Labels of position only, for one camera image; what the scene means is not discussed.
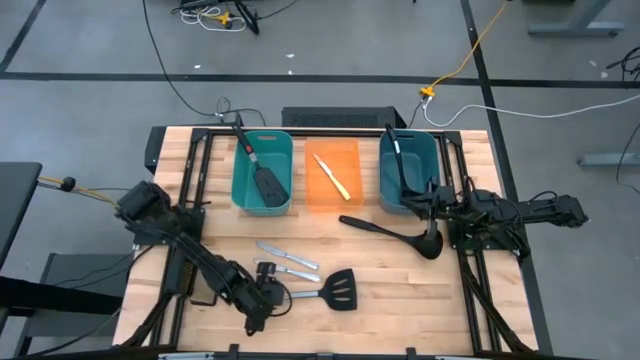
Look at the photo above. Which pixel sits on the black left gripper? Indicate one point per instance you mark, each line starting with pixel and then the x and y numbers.
pixel 267 295

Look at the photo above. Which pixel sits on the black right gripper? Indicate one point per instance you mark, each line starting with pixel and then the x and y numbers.
pixel 445 205

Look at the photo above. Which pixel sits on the silver butter knife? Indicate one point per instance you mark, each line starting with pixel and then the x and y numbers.
pixel 300 274
pixel 295 259

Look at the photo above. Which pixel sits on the black plastic ladle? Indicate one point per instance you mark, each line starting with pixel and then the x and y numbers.
pixel 430 250

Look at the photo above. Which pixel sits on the black ladle with white mark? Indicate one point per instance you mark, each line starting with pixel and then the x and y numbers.
pixel 392 137

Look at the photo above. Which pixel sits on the yellowish table knife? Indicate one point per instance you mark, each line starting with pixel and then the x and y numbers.
pixel 332 177

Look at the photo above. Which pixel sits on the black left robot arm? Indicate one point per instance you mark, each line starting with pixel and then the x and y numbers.
pixel 210 265

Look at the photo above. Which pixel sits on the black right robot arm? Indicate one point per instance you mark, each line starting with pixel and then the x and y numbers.
pixel 545 210

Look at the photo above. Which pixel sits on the dark blue plastic bin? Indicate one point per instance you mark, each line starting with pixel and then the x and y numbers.
pixel 417 165

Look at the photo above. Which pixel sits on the steel box grater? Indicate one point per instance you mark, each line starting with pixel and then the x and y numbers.
pixel 202 292

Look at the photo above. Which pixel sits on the orange translucent plastic bin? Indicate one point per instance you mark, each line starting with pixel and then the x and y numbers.
pixel 325 195

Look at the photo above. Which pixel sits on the green plastic bin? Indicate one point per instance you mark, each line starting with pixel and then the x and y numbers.
pixel 245 200

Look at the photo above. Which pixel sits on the black computer case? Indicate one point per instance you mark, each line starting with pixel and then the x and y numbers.
pixel 340 117

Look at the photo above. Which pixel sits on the black controller box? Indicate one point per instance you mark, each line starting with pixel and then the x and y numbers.
pixel 154 150

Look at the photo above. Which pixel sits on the grey desk foot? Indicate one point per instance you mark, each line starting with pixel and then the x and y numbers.
pixel 610 159
pixel 575 28

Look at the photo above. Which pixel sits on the black flat panel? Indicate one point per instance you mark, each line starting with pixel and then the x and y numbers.
pixel 50 297

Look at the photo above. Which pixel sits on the black stand leg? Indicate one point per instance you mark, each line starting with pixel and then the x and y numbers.
pixel 250 20

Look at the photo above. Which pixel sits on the black desk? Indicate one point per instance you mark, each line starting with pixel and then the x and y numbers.
pixel 15 210

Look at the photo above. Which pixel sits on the black aluminium rig frame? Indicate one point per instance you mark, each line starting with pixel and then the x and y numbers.
pixel 340 132

